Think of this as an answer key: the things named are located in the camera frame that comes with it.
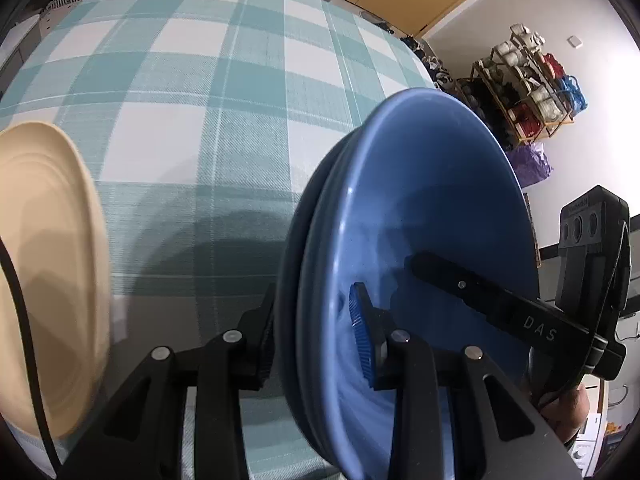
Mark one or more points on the blue bowl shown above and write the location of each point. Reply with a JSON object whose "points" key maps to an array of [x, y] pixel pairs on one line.
{"points": [[440, 185], [292, 270]]}

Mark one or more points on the row of shoes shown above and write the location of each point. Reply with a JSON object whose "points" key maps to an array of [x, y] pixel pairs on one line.
{"points": [[440, 72]]}

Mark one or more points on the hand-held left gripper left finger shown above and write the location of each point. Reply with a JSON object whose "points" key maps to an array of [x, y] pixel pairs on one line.
{"points": [[265, 345]]}

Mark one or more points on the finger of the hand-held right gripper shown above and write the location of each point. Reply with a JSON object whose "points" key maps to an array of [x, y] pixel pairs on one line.
{"points": [[450, 280]]}

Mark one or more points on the teal checked tablecloth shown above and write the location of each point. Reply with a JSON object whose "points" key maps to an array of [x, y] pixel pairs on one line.
{"points": [[200, 110]]}

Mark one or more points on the person's right hand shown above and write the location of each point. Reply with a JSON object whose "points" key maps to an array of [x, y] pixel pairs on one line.
{"points": [[570, 410]]}

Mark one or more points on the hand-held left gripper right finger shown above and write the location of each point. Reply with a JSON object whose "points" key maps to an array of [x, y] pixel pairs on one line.
{"points": [[360, 330]]}

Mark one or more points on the purple plastic bag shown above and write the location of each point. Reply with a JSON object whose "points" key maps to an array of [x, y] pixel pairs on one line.
{"points": [[532, 165]]}

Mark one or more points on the cream ribbed plate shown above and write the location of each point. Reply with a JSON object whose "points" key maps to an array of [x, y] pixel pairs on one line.
{"points": [[50, 260]]}

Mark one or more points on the white wall switch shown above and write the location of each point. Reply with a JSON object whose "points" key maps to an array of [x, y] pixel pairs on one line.
{"points": [[576, 42]]}

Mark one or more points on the wooden shoe rack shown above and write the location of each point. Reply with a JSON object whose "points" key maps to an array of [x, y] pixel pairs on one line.
{"points": [[530, 105]]}

